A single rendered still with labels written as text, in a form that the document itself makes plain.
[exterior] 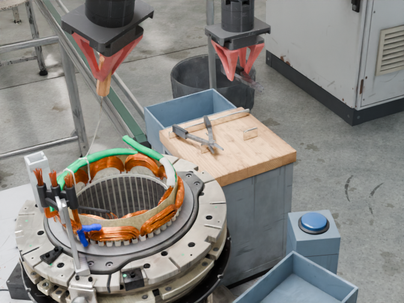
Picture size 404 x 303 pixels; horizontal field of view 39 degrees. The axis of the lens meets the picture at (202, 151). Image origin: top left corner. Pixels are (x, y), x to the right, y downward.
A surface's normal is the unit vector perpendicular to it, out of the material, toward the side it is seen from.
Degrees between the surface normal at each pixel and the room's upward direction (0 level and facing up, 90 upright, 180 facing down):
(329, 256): 90
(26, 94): 0
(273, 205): 90
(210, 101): 90
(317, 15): 90
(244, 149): 0
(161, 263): 0
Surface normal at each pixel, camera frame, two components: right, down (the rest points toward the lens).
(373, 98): 0.40, 0.47
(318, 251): 0.07, 0.54
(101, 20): -0.26, 0.69
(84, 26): 0.19, -0.65
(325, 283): -0.70, 0.41
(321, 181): -0.04, -0.84
